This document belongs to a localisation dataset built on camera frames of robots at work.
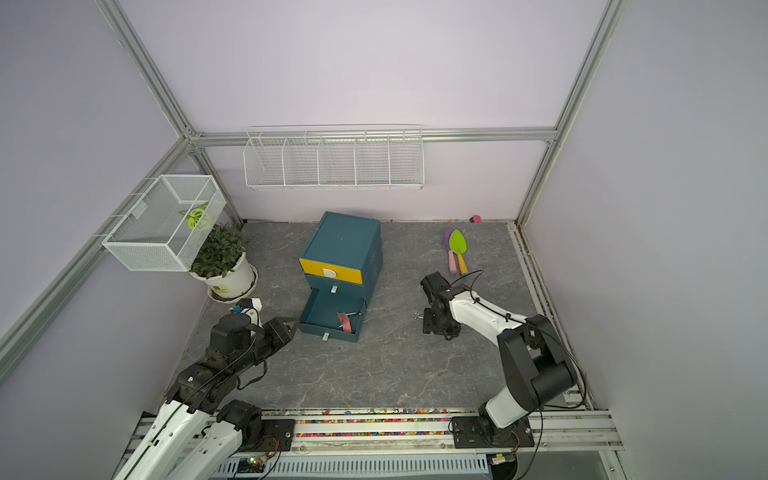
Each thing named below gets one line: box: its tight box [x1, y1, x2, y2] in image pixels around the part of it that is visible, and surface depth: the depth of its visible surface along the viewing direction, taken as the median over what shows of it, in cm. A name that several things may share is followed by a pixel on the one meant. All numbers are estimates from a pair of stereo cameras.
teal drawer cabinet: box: [299, 211, 383, 331], surface depth 88 cm
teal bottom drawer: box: [298, 287, 368, 343], surface depth 95 cm
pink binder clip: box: [337, 312, 357, 333], surface depth 93 cm
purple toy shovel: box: [443, 228, 457, 275], surface depth 111 cm
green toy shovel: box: [449, 229, 469, 276], surface depth 115 cm
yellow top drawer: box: [299, 258, 363, 285], surface depth 84 cm
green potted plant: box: [189, 221, 246, 279], surface depth 90 cm
